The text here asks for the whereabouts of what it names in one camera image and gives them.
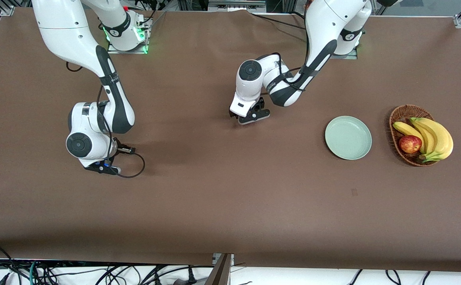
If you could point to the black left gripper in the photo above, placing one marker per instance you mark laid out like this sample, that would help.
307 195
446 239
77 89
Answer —
260 105

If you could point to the pale green round plate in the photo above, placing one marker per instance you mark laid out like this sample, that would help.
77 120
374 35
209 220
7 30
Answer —
345 138

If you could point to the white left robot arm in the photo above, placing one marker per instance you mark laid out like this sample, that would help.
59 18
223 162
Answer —
329 19

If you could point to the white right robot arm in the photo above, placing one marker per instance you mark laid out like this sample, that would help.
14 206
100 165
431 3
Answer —
62 31

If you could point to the large table cover sheet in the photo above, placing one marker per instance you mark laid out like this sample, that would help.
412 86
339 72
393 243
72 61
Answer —
214 190

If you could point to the grey electronics box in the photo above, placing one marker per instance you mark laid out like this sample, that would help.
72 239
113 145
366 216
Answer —
236 4

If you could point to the black power plug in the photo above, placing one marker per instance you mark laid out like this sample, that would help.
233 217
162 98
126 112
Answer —
192 277

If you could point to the brown wicker basket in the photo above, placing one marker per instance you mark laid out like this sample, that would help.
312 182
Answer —
402 114

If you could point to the short yellow banana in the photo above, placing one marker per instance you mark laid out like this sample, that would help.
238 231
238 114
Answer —
405 128

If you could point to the red apple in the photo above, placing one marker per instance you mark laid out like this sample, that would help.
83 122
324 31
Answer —
410 144

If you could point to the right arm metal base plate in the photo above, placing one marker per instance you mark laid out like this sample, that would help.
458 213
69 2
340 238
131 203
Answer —
127 52

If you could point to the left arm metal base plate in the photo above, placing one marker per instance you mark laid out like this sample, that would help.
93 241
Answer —
349 56

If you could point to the metal corner bracket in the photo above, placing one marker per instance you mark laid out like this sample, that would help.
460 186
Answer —
8 11

